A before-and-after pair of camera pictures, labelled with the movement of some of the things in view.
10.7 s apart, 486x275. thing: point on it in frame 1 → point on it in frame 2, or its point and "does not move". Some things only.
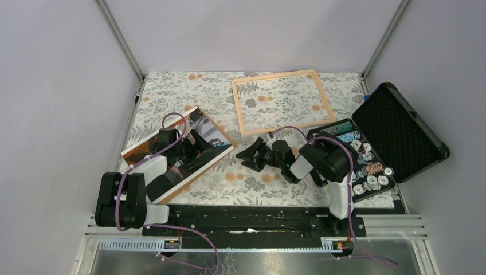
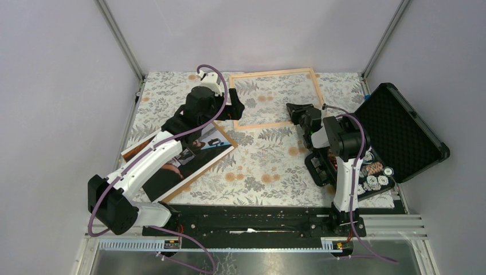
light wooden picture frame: (261, 132) → (299, 71)
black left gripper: (200, 146) → (233, 112)
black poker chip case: (392, 139) does not move
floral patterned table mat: (265, 114) does not move
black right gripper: (249, 153) → (292, 107)
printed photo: (191, 143) does not move
